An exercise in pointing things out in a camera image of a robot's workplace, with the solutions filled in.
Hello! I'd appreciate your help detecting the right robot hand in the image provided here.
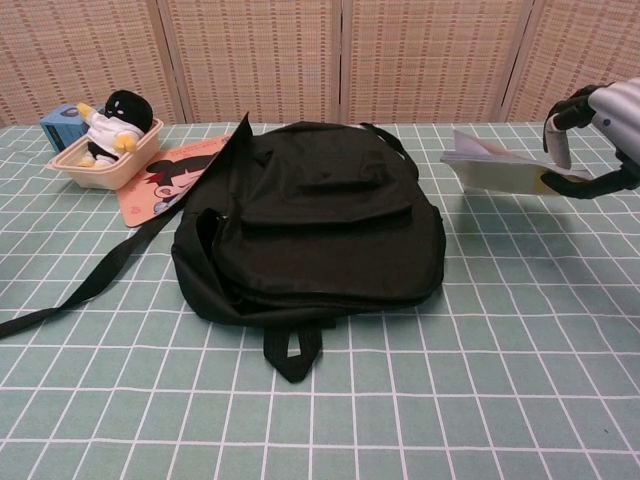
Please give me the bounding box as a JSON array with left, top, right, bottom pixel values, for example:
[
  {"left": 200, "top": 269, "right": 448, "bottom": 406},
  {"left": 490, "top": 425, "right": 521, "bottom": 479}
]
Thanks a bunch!
[{"left": 539, "top": 75, "right": 640, "bottom": 202}]

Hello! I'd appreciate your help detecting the white orange-spined notebook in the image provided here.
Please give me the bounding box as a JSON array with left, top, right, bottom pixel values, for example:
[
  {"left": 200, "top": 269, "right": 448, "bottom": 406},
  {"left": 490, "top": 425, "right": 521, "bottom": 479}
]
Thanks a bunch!
[{"left": 439, "top": 128, "right": 592, "bottom": 198}]

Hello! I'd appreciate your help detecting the black fabric backpack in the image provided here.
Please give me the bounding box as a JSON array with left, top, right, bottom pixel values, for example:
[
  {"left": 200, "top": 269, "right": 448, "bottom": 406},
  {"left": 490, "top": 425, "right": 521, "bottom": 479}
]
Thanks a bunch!
[{"left": 0, "top": 112, "right": 447, "bottom": 385}]

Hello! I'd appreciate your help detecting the green checked tablecloth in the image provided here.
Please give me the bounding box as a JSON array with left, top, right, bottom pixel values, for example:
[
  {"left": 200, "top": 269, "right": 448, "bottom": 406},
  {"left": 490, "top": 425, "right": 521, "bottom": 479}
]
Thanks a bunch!
[{"left": 0, "top": 119, "right": 640, "bottom": 480}]

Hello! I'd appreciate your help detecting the woven bamboo folding screen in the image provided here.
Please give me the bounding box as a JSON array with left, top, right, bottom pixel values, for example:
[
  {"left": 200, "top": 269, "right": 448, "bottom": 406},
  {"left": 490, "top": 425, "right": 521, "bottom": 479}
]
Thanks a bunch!
[{"left": 0, "top": 0, "right": 640, "bottom": 127}]

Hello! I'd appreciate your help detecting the orange cartoon girl card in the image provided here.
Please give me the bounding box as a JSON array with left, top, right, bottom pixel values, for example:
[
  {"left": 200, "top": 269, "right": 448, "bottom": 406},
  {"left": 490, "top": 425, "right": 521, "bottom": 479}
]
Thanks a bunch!
[{"left": 116, "top": 135, "right": 236, "bottom": 231}]

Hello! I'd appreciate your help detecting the black-haired plush doll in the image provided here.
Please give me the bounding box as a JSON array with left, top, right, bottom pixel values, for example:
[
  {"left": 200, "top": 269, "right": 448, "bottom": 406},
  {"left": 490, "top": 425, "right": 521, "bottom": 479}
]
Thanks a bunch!
[{"left": 74, "top": 88, "right": 156, "bottom": 169}]

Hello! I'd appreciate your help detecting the beige plastic tray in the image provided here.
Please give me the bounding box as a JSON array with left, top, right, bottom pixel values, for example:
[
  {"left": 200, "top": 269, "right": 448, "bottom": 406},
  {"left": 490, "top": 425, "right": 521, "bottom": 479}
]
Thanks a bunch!
[{"left": 48, "top": 116, "right": 166, "bottom": 192}]

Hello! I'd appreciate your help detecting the small light blue box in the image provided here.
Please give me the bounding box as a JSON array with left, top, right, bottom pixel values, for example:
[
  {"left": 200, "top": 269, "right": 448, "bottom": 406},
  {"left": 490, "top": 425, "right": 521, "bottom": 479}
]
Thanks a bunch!
[{"left": 39, "top": 102, "right": 89, "bottom": 151}]

